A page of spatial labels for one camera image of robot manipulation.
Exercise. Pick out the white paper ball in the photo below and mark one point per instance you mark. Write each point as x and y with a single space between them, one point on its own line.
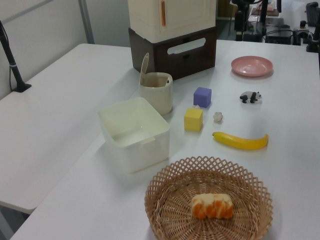
217 117
197 107

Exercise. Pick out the cream lidded trash can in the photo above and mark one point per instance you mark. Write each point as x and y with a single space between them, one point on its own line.
157 98

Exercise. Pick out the yellow cube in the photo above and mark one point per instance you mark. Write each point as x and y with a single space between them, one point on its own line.
193 121

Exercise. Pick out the white square plastic container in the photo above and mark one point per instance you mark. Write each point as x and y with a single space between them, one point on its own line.
147 152

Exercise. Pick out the purple cube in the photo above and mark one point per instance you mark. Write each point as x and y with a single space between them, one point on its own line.
202 98

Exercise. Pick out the dark brown drawer box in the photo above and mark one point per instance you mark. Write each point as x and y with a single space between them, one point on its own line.
185 60

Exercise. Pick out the yellow toy banana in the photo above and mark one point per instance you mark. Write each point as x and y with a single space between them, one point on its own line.
240 143

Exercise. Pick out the panda figurine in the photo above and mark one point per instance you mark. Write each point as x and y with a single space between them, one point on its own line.
250 97

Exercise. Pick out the woven wicker basket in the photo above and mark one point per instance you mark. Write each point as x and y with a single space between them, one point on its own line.
175 215

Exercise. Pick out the toy bread loaf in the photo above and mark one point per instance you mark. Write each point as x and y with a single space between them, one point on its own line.
212 206

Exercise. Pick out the cream plastic storage cabinet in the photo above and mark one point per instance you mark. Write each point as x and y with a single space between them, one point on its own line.
185 17

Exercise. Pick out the pink plate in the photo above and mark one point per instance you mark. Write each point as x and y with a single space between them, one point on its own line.
251 66

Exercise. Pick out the black desk equipment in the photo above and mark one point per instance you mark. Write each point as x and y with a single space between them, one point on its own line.
278 37

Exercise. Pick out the black stand pole with clamp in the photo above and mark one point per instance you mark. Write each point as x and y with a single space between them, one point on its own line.
13 67

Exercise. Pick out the black clamp mount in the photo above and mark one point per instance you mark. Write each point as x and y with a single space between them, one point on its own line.
312 42

